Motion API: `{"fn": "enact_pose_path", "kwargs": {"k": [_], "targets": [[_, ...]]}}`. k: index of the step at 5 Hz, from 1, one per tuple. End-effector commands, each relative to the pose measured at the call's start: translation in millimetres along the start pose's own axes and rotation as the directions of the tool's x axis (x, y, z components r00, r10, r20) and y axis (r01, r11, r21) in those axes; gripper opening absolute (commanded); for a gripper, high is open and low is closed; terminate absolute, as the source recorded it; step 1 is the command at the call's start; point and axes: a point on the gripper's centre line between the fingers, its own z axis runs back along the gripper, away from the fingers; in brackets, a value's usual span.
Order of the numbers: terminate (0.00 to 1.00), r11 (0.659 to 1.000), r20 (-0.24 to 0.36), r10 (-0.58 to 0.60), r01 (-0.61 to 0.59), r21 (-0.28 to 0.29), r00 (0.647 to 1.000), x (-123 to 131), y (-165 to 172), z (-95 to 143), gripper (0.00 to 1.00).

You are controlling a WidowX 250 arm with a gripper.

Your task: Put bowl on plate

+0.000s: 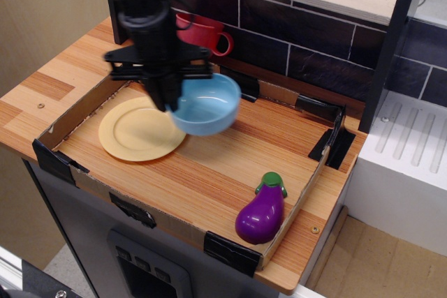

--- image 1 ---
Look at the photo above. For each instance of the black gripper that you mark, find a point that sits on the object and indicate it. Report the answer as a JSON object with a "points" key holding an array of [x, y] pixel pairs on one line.
{"points": [[158, 54]]}

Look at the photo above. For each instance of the light blue bowl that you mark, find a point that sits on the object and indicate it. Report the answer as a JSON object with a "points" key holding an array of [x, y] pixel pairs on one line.
{"points": [[207, 106]]}

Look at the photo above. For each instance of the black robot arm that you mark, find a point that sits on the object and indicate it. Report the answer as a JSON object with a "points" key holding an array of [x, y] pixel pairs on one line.
{"points": [[144, 8]]}

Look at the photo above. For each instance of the yellow plate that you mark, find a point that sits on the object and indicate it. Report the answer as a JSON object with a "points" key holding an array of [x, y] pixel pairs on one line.
{"points": [[137, 131]]}

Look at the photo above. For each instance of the red cup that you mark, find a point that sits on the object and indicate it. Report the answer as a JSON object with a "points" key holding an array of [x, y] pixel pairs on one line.
{"points": [[204, 32]]}

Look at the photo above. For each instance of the cardboard tray border with tape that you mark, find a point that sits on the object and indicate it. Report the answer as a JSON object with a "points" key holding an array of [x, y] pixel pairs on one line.
{"points": [[195, 192]]}

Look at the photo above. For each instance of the purple toy eggplant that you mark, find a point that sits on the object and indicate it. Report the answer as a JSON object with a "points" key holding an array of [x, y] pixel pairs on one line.
{"points": [[260, 220]]}

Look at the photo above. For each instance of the grey oven control panel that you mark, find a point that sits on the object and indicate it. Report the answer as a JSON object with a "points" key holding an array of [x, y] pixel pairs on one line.
{"points": [[146, 273]]}

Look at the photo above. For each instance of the white dish rack sink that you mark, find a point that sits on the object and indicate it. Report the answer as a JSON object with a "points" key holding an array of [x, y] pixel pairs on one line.
{"points": [[398, 184]]}

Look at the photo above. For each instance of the black vertical post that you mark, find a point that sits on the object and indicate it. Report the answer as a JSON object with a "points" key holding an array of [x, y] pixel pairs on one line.
{"points": [[391, 49]]}

